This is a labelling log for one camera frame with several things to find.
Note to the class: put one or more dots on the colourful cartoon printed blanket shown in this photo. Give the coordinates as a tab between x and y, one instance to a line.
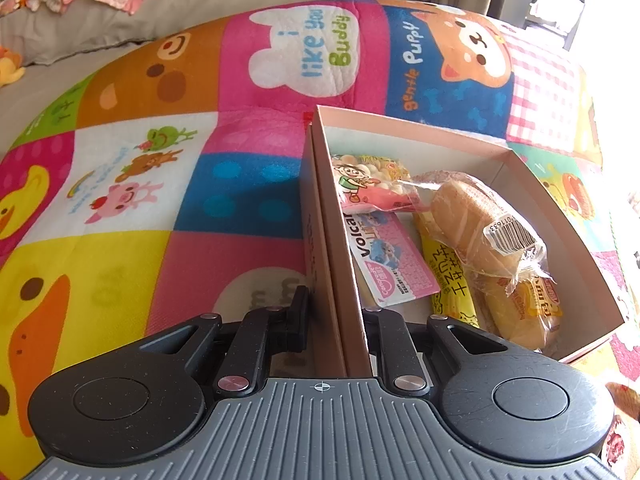
150	170

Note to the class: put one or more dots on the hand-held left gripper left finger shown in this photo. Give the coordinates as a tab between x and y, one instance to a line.
300	320

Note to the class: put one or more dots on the pink cardboard box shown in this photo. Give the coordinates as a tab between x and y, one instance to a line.
565	240

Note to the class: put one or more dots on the bread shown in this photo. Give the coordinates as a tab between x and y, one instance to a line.
470	225

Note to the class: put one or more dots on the pink snack packet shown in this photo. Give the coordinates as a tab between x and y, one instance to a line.
395	260

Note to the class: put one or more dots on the grey bed sheet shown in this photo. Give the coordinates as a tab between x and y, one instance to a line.
35	95

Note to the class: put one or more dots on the yellow snack packet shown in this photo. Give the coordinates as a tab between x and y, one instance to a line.
447	280

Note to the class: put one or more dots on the orange label bread packet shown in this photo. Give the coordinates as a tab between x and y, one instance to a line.
525	310

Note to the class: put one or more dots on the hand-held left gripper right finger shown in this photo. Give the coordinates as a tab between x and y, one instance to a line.
390	332

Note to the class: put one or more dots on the cartoon boy snack bag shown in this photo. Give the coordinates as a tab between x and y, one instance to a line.
370	180

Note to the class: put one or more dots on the yellow plush toy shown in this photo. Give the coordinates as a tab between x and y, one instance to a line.
9	67

